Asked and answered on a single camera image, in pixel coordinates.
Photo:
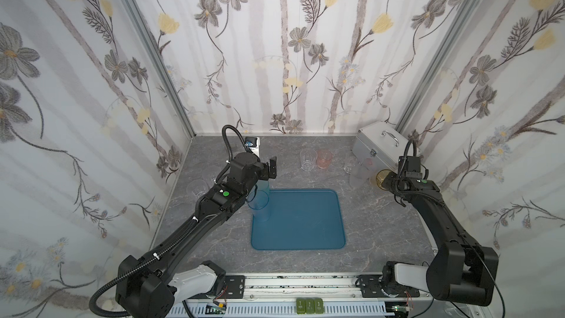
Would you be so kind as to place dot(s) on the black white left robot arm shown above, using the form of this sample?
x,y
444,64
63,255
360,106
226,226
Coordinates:
x,y
149,286

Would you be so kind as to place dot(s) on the white perforated cable duct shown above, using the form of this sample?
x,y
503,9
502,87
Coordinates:
x,y
289,309

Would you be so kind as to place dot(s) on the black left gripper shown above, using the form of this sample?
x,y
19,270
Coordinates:
x,y
268,169

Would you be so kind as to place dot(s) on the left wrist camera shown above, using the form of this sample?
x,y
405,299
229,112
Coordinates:
x,y
253,144

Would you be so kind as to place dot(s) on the pink transparent cup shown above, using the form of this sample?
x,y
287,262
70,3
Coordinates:
x,y
324,158

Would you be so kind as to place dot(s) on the clear faceted glass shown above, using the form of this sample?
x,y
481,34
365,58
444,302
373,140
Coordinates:
x,y
359,171
197,188
308,159

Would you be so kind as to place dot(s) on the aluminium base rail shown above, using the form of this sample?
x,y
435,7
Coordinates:
x,y
329,286

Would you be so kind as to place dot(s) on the silver aluminium case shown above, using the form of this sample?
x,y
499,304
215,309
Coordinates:
x,y
378,146

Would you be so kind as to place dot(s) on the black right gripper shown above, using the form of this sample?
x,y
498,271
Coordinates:
x,y
398,182

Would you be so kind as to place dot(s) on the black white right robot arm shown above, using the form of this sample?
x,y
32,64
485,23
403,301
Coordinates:
x,y
462,271

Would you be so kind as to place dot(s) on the teal plastic tray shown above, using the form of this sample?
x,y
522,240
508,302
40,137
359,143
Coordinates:
x,y
300,219

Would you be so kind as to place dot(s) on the yellow transparent cup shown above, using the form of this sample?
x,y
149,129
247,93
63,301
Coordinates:
x,y
380,178

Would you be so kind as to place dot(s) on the blue transparent tall cup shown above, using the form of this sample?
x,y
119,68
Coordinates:
x,y
259,201

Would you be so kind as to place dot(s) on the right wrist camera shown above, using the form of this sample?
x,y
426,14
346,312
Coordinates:
x,y
408,164

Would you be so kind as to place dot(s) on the green button box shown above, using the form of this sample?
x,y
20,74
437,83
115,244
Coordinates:
x,y
310,306

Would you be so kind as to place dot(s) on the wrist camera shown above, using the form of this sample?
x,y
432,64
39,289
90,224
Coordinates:
x,y
253,144
408,164

